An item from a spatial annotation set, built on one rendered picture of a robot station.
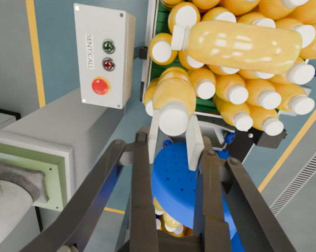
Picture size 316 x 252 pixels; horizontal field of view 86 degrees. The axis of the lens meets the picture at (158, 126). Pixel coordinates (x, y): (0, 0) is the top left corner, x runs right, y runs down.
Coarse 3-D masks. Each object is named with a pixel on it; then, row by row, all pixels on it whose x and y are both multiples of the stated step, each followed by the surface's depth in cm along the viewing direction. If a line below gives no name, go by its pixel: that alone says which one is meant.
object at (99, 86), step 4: (96, 80) 37; (100, 80) 37; (92, 84) 37; (96, 84) 37; (100, 84) 37; (104, 84) 37; (92, 88) 38; (96, 88) 37; (100, 88) 37; (104, 88) 37; (96, 92) 38; (100, 92) 38; (104, 92) 38
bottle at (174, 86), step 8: (168, 72) 32; (176, 72) 31; (184, 72) 34; (160, 80) 29; (168, 80) 26; (176, 80) 25; (184, 80) 27; (160, 88) 25; (168, 88) 24; (176, 88) 23; (184, 88) 24; (192, 88) 27; (160, 96) 24; (168, 96) 23; (176, 96) 23; (184, 96) 23; (192, 96) 24; (152, 104) 26; (160, 104) 23; (168, 104) 22; (184, 104) 23; (192, 104) 24; (192, 112) 24
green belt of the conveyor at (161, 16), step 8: (160, 8) 47; (160, 16) 48; (200, 16) 47; (160, 24) 49; (160, 32) 50; (168, 32) 50; (176, 56) 53; (152, 64) 54; (168, 64) 54; (176, 64) 54; (152, 72) 56; (160, 72) 55; (200, 104) 59; (208, 104) 59
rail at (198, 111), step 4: (196, 108) 55; (196, 112) 52; (200, 112) 52; (204, 112) 53; (208, 112) 53; (212, 112) 53; (216, 112) 54; (212, 116) 53; (216, 116) 52; (220, 116) 52
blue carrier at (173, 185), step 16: (176, 144) 57; (160, 160) 49; (176, 160) 50; (160, 176) 43; (176, 176) 44; (192, 176) 45; (160, 192) 42; (176, 192) 40; (192, 192) 40; (176, 208) 39; (192, 208) 37; (224, 208) 38; (192, 224) 38
